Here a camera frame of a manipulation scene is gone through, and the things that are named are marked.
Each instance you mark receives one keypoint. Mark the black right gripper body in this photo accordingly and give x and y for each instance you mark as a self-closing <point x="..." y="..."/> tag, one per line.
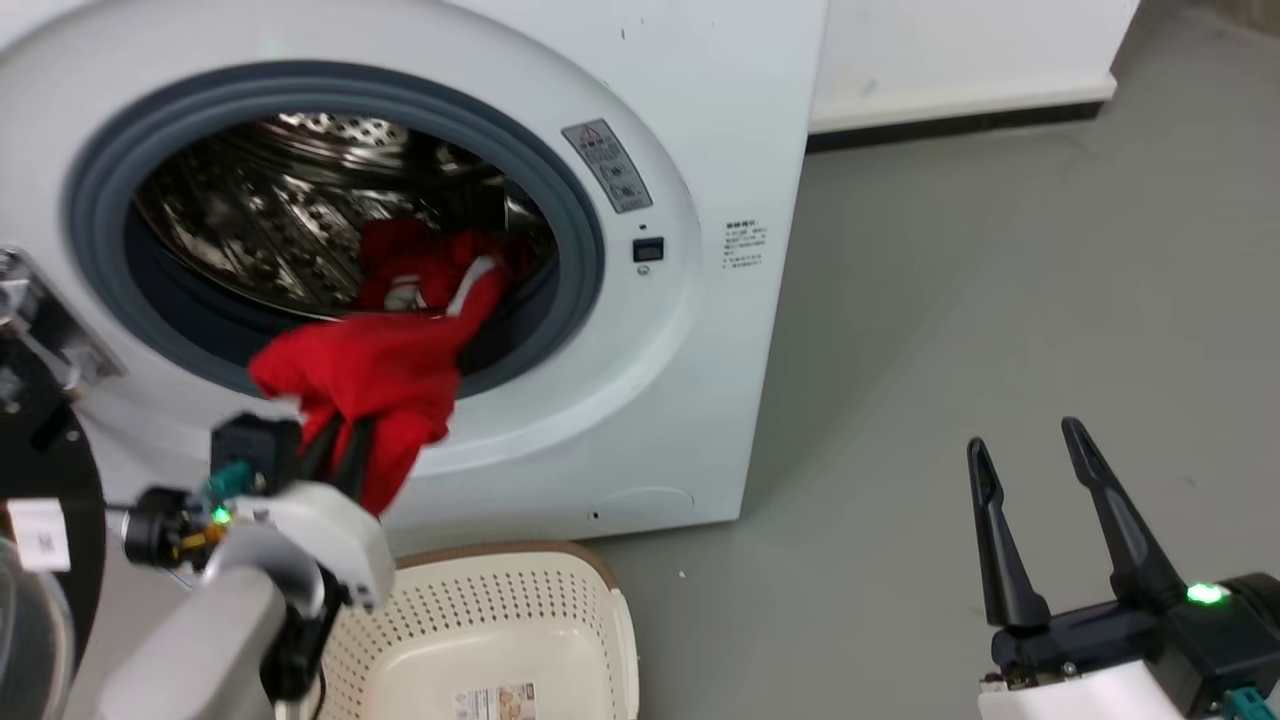
<point x="1200" y="630"/>

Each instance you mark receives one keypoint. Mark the black door latch socket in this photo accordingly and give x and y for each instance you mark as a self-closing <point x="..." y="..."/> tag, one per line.
<point x="648" y="249"/>

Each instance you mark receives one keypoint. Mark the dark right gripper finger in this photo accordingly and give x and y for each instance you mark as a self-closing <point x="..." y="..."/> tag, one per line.
<point x="1000" y="550"/>
<point x="1120" y="520"/>

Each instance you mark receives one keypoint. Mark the black plug with teal connector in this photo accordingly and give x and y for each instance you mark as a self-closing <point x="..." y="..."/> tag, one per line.
<point x="170" y="525"/>

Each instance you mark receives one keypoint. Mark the round washing machine door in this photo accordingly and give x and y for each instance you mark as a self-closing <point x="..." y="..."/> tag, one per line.
<point x="40" y="440"/>

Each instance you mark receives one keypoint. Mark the perforated steel washer drum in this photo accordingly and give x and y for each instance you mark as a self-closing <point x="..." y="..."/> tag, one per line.
<point x="260" y="210"/>

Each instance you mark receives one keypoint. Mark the grey warning sticker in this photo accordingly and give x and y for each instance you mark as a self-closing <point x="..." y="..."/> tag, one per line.
<point x="608" y="165"/>

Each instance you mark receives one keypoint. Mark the cream perforated laundry basket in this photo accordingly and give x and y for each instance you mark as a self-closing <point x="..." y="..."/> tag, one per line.
<point x="510" y="620"/>

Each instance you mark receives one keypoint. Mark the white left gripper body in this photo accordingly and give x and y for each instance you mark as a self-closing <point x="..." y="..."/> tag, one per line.
<point x="330" y="535"/>

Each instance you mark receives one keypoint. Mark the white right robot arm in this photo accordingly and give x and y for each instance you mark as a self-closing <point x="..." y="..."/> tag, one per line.
<point x="1090" y="698"/>

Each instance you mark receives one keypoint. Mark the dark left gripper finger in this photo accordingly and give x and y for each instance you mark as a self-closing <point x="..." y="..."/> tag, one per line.
<point x="320" y="450"/>
<point x="355" y="460"/>

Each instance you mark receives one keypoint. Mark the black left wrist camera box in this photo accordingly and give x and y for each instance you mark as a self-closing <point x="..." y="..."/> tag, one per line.
<point x="255" y="445"/>

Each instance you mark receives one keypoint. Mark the white front-load washing machine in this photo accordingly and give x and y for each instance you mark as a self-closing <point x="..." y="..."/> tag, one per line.
<point x="700" y="120"/>

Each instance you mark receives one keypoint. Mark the white label on door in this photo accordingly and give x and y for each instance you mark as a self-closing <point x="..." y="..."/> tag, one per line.
<point x="38" y="535"/>

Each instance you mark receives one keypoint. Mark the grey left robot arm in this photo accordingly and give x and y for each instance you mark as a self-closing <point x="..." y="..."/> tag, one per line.
<point x="190" y="640"/>

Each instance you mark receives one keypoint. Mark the printed label in basket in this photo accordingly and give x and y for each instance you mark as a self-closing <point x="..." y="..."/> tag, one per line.
<point x="496" y="702"/>

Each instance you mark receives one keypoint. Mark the white cabinet with dark plinth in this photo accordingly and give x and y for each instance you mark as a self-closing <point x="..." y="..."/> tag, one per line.
<point x="960" y="60"/>

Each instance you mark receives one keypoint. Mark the red garment with white trim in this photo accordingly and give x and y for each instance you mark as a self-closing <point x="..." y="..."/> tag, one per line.
<point x="385" y="365"/>

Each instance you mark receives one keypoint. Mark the grey rubber door gasket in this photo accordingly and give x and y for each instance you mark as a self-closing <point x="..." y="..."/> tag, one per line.
<point x="585" y="250"/>

